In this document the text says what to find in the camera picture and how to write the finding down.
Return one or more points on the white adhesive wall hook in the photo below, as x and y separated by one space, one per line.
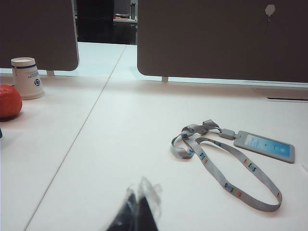
270 10

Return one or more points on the background white desk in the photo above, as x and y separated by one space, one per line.
124 29

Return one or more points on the white panel support foot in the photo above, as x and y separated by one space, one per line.
50 73
165 79

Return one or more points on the large grey desk divider panel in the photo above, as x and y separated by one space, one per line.
204 41

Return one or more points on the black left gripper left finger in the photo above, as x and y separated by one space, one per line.
125 214

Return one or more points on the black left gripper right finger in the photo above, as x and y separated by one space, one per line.
148 214

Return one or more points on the white paper cup blue logo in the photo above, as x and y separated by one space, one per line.
27 79

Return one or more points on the teal object edge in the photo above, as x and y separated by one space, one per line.
1 132

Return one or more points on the orange fruit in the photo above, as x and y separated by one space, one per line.
9 102

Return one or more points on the small grey desk divider panel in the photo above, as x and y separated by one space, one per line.
36 31

